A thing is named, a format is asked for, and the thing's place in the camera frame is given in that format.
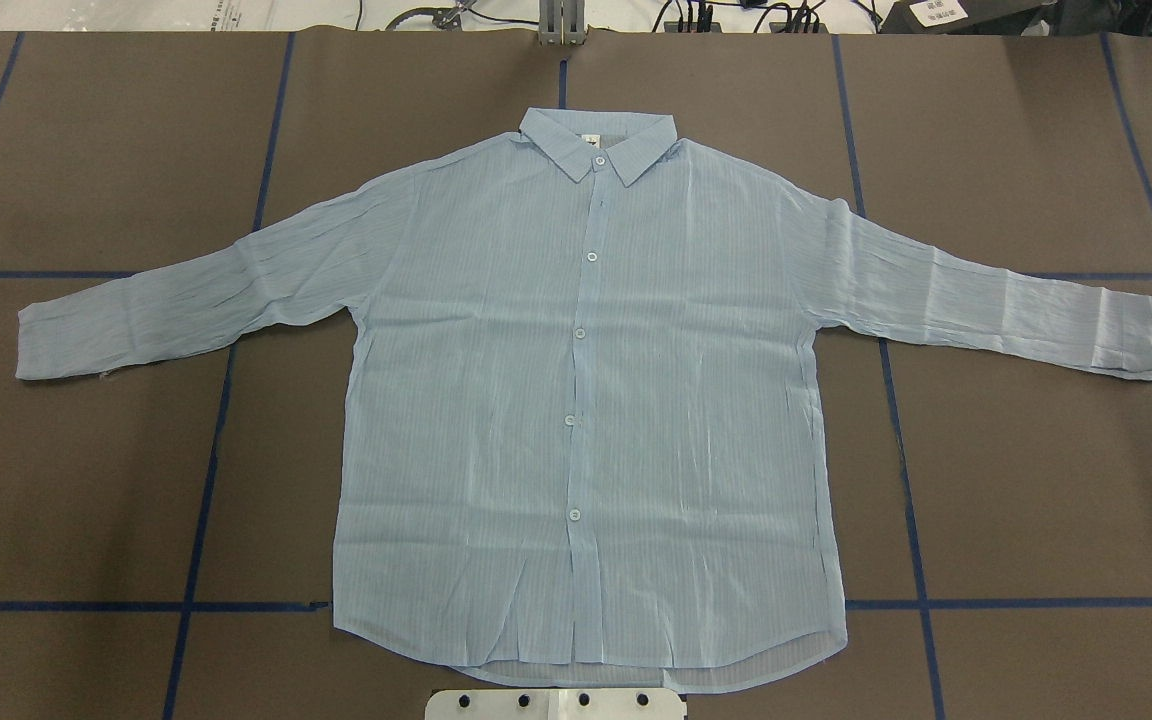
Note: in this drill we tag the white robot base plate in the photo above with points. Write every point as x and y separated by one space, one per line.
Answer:
553 703

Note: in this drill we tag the grey aluminium frame post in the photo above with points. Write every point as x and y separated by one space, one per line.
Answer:
562 23

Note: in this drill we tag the light blue button shirt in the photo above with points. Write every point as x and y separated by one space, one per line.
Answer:
584 440

